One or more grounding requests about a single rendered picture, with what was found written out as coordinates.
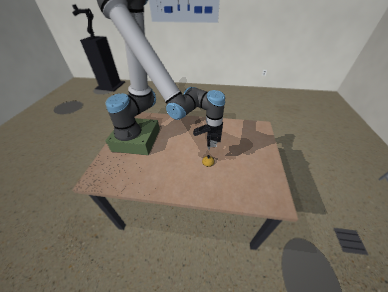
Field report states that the yellow dome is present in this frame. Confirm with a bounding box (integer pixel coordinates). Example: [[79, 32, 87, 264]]
[[202, 155, 214, 166]]

